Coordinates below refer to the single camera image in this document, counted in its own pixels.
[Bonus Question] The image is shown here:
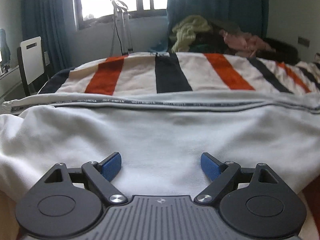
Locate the striped orange black cream blanket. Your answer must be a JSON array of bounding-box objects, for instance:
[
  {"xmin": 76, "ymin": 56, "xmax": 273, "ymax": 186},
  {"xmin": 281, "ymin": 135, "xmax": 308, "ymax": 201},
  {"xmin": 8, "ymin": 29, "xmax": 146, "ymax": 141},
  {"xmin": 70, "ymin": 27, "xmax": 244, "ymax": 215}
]
[{"xmin": 0, "ymin": 52, "xmax": 320, "ymax": 240}]

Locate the black furry garment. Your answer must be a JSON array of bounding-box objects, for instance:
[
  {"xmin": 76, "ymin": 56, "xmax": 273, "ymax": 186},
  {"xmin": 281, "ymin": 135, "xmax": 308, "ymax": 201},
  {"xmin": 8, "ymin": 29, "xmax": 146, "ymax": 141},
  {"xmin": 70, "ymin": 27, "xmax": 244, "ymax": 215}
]
[{"xmin": 254, "ymin": 37, "xmax": 301, "ymax": 63}]

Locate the blue curtain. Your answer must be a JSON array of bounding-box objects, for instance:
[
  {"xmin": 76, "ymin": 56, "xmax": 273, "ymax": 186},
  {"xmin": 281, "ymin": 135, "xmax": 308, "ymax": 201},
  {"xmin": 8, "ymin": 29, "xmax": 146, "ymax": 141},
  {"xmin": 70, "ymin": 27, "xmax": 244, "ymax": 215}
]
[
  {"xmin": 166, "ymin": 0, "xmax": 269, "ymax": 41},
  {"xmin": 21, "ymin": 0, "xmax": 83, "ymax": 68}
]

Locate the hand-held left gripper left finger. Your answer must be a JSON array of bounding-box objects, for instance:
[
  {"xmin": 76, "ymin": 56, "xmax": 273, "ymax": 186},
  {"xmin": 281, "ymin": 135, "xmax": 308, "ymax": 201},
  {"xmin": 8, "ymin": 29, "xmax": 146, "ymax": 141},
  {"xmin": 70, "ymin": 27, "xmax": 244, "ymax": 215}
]
[{"xmin": 44, "ymin": 152, "xmax": 128, "ymax": 204}]

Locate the teal cloth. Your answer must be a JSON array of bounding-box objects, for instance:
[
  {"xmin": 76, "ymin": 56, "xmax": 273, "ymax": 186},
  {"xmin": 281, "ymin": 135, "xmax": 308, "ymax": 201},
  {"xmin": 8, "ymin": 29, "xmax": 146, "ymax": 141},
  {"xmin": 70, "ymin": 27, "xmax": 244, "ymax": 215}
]
[{"xmin": 194, "ymin": 43, "xmax": 213, "ymax": 53}]

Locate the grey rag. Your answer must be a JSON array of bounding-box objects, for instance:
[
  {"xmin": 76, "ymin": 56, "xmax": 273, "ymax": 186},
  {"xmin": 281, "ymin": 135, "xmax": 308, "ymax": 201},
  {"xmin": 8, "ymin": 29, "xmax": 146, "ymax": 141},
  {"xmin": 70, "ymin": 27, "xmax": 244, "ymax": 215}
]
[{"xmin": 84, "ymin": 14, "xmax": 103, "ymax": 27}]

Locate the blue plastic tub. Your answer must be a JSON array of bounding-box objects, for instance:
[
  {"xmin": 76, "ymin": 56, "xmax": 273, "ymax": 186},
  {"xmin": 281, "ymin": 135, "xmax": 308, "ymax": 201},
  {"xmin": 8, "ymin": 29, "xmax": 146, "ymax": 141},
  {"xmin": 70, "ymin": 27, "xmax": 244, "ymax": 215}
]
[{"xmin": 149, "ymin": 43, "xmax": 168, "ymax": 53}]

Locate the white garment steamer stand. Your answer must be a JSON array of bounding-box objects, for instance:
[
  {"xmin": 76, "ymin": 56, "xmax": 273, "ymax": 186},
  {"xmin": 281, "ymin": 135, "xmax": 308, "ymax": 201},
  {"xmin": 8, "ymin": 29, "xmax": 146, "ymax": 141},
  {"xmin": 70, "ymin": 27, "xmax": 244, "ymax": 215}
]
[{"xmin": 107, "ymin": 0, "xmax": 133, "ymax": 57}]

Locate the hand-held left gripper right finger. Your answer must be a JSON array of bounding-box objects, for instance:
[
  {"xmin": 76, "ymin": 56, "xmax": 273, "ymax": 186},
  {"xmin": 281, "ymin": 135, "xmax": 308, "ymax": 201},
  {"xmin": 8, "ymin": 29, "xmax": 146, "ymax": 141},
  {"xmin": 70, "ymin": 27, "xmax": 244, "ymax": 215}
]
[{"xmin": 195, "ymin": 152, "xmax": 279, "ymax": 204}]

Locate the dark clothes pile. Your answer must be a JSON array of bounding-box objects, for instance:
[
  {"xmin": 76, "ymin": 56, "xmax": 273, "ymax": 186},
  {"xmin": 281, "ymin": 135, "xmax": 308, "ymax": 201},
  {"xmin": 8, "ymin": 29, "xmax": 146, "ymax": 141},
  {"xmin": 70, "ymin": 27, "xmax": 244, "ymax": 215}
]
[{"xmin": 194, "ymin": 21, "xmax": 251, "ymax": 55}]

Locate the light green knit sweater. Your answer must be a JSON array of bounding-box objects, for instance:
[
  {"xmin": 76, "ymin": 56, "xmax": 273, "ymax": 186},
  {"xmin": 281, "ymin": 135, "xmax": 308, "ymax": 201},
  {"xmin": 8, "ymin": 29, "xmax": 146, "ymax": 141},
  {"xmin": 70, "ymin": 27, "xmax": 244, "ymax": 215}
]
[{"xmin": 171, "ymin": 15, "xmax": 213, "ymax": 53}]

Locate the white and black chair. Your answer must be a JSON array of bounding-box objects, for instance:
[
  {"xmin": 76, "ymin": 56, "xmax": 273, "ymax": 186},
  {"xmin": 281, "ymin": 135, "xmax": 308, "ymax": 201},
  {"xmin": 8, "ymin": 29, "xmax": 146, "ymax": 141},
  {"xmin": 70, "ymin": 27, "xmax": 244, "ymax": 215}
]
[{"xmin": 16, "ymin": 36, "xmax": 50, "ymax": 97}]

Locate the white sweatshirt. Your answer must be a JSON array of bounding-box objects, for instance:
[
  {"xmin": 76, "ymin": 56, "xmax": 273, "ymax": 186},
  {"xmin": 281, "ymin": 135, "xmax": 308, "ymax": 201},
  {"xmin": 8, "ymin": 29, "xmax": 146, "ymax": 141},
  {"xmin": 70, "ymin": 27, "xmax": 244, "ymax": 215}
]
[{"xmin": 0, "ymin": 89, "xmax": 320, "ymax": 202}]

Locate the grey cloth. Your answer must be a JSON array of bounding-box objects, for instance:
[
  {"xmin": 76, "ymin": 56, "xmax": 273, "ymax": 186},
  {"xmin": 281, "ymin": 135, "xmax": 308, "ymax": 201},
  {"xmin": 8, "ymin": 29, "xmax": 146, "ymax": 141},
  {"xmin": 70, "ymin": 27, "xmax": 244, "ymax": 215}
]
[{"xmin": 212, "ymin": 21, "xmax": 243, "ymax": 35}]

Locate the white dressing table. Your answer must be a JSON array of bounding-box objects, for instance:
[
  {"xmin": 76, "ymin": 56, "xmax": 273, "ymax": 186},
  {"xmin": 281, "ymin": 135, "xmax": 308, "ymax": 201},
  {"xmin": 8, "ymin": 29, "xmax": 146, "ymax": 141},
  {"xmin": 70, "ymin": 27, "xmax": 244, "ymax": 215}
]
[{"xmin": 0, "ymin": 64, "xmax": 28, "ymax": 106}]

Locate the wavy framed mirror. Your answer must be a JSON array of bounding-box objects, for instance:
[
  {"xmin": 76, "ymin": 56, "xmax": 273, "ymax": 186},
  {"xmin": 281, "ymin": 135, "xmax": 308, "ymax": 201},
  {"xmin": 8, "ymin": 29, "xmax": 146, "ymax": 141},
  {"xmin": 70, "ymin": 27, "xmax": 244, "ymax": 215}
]
[{"xmin": 0, "ymin": 28, "xmax": 11, "ymax": 63}]

